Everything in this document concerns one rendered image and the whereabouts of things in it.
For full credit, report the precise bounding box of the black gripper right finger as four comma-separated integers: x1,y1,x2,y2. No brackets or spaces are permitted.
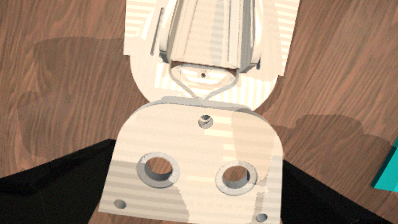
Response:
280,159,394,224

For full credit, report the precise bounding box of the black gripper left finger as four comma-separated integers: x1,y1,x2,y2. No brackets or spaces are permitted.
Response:
0,139,116,224

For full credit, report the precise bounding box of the teal flat rectangular plate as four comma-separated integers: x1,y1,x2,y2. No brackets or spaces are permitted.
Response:
370,137,398,192

